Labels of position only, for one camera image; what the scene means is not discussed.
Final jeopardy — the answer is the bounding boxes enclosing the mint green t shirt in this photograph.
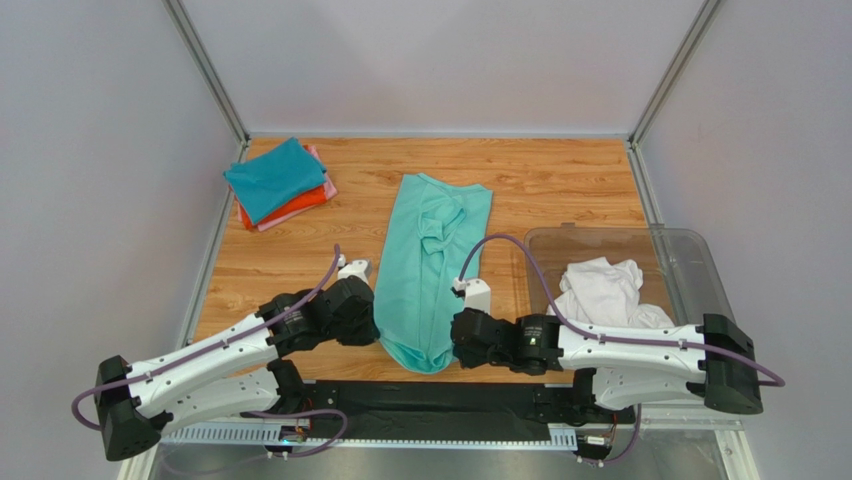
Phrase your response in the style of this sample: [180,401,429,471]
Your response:
[374,174,493,375]

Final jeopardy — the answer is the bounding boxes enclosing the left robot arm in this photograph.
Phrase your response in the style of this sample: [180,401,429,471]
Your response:
[94,275,379,461]

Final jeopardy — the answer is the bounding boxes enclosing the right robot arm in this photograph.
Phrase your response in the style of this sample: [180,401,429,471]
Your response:
[451,308,764,415]

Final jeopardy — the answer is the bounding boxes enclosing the black base mat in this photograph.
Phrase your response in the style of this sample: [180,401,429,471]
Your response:
[266,379,640,442]

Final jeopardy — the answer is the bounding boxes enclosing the folded orange t shirt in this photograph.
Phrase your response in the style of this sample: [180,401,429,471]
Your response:
[238,144,329,231]

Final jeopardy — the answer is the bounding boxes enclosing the folded pink t shirt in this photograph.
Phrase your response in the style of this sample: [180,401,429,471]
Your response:
[236,143,339,233]

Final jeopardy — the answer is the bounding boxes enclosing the white t shirt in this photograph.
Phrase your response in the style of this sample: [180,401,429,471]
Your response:
[547,257,674,329]

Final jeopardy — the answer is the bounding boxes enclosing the folded teal t shirt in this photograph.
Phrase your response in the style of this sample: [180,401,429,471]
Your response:
[223,137,327,225]

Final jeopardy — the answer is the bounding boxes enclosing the clear plastic bin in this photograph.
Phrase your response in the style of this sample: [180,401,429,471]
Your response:
[524,225,734,327]

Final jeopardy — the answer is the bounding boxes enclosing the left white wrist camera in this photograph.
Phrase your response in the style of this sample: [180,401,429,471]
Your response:
[336,255,373,284]

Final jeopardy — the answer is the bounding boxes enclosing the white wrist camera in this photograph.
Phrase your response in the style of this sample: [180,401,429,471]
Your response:
[451,278,492,314]
[336,255,373,284]

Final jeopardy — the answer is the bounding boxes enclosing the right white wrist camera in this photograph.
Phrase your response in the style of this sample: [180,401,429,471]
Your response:
[451,278,492,314]

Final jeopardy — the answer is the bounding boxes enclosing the aluminium frame rail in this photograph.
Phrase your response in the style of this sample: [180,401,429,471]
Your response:
[162,379,758,479]

